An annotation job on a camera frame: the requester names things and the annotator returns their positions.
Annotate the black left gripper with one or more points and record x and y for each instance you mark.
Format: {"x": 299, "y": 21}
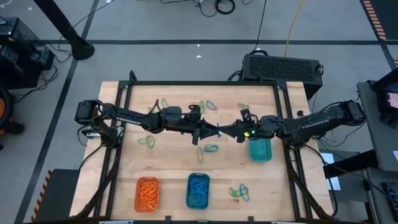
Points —
{"x": 180, "y": 119}

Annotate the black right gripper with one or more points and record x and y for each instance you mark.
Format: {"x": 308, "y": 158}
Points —
{"x": 262, "y": 127}

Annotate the orange rubber band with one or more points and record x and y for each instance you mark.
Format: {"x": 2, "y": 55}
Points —
{"x": 148, "y": 194}

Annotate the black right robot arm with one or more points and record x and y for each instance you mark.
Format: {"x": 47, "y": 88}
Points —
{"x": 317, "y": 123}

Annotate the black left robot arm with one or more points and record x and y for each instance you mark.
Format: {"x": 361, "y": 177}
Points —
{"x": 124, "y": 119}

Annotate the light teal plastic basket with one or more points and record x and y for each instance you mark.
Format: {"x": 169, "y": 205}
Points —
{"x": 260, "y": 152}

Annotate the small black round knob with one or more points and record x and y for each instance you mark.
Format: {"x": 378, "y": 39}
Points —
{"x": 300, "y": 113}

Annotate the dark teal plastic basket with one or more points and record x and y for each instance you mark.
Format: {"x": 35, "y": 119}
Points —
{"x": 188, "y": 205}

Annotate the black computer case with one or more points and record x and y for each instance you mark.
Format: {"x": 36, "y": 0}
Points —
{"x": 280, "y": 67}

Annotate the orange plastic basket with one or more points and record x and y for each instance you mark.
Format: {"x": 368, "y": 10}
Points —
{"x": 138, "y": 205}

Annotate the black desk foot bar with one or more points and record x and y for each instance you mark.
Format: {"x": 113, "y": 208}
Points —
{"x": 351, "y": 163}

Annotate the black pole with round base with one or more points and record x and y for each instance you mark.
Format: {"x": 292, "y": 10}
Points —
{"x": 81, "y": 49}

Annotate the black monitor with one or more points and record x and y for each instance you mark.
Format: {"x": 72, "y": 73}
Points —
{"x": 384, "y": 93}

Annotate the dark grey desk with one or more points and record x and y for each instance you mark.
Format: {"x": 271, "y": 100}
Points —
{"x": 373, "y": 202}

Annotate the black hazard-striped floor mat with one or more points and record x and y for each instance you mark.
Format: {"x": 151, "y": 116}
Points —
{"x": 388, "y": 18}
{"x": 59, "y": 196}

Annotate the black keyboard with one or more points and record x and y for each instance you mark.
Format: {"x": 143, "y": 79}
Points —
{"x": 392, "y": 196}

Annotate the black orange mobile base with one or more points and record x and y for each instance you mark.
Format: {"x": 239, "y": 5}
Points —
{"x": 9, "y": 124}

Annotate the black equipment cart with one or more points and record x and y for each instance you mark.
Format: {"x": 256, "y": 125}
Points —
{"x": 18, "y": 62}

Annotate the black metal table frame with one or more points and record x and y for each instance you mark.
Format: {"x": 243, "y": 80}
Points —
{"x": 202, "y": 83}

